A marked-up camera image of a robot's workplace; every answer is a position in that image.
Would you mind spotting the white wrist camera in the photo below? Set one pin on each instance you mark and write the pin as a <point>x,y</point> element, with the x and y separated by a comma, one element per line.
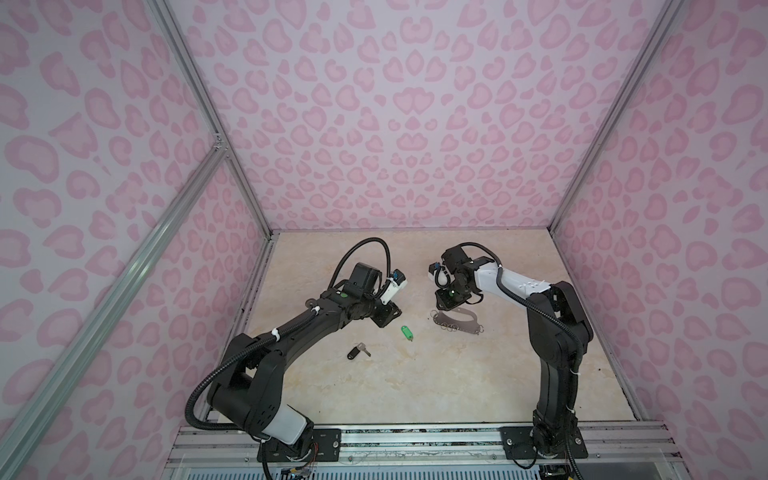
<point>395,283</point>
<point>440,275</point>

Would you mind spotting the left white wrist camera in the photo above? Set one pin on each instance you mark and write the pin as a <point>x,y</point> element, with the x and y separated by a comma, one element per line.
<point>395,283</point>

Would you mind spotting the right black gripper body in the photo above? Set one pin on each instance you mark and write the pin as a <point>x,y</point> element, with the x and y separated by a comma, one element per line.
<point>452,296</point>

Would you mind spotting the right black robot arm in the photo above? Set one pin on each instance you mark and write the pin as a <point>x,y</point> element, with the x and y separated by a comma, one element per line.
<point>469,260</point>

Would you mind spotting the black headed key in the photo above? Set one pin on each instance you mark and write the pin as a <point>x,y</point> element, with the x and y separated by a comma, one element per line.
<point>360,348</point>

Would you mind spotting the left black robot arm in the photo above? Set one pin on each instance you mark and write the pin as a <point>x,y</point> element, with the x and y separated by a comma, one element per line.
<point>247,386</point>

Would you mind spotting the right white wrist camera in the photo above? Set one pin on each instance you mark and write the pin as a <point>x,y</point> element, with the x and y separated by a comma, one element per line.
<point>440,275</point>

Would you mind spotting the corner aluminium post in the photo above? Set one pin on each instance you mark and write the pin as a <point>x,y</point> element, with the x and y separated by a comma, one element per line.
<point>664,23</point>
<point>180,50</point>

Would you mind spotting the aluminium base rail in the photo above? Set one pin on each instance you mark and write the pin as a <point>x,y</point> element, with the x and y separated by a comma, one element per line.
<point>614,450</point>

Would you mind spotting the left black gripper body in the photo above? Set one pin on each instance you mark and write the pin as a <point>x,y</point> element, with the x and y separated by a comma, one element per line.
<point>382,313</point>

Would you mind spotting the diagonal aluminium frame bar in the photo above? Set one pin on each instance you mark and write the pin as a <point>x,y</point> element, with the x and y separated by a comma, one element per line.
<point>38,414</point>

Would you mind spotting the right corner aluminium post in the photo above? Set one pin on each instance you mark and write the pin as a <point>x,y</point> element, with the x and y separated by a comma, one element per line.
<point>664,23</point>

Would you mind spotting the left corner aluminium post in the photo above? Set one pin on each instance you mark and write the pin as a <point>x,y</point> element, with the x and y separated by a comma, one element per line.
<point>180,50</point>

